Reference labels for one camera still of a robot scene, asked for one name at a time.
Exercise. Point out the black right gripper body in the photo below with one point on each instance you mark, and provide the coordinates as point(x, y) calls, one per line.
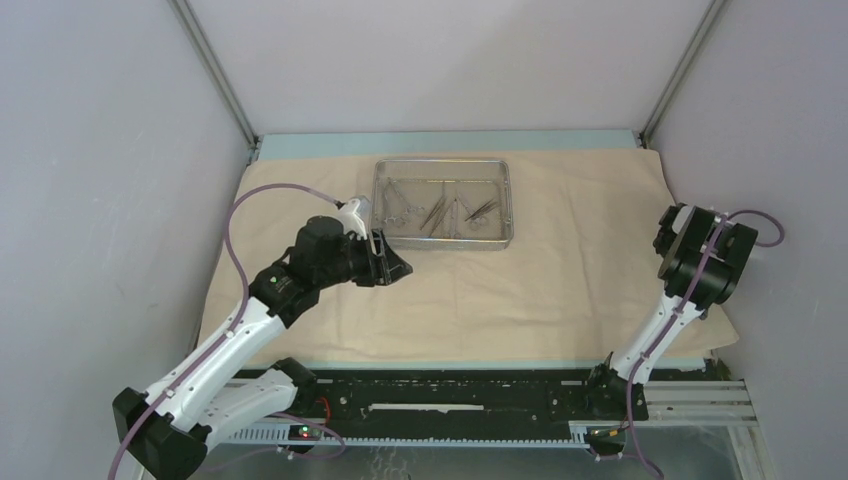
point(665, 247)

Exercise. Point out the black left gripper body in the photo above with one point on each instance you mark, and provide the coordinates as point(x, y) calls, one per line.
point(356, 263)

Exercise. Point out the beige cloth wrap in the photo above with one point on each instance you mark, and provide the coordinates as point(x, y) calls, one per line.
point(574, 284)

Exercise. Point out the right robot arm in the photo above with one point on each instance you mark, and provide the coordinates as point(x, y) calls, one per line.
point(704, 254)

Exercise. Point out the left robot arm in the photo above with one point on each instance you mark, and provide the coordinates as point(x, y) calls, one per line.
point(172, 426)

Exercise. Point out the metal surgical instrument tray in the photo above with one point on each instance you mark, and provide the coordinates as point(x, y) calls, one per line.
point(405, 189)

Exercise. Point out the metal surgical forceps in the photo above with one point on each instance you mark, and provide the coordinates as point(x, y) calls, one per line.
point(434, 218)

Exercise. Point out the metal surgical scissors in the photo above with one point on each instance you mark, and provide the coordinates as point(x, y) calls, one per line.
point(476, 216)

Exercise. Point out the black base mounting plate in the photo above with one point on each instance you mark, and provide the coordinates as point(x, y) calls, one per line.
point(559, 394)

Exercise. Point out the aluminium frame rail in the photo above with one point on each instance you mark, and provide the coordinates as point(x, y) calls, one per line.
point(684, 402)

